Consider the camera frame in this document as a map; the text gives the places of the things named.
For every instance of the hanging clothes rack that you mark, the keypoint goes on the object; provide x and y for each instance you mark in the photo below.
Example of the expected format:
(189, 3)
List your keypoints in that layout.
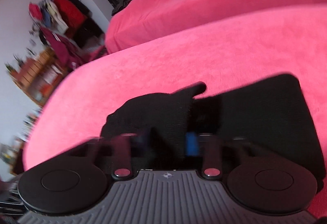
(69, 30)

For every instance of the black pants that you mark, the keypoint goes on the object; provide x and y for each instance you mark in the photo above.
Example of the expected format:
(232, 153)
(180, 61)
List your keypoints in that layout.
(271, 113)

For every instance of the wooden shelf unit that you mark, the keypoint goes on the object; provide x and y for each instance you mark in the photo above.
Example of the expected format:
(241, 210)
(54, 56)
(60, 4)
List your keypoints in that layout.
(38, 77)

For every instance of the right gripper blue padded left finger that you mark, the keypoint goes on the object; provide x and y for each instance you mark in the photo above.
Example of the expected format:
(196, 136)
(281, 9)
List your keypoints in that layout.
(121, 157)

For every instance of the far pink blanket bed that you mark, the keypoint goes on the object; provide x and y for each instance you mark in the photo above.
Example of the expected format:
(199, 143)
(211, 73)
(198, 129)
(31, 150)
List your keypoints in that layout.
(145, 20)

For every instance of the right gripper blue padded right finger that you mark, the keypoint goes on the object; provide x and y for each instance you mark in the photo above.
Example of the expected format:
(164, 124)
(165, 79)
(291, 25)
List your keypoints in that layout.
(213, 158)

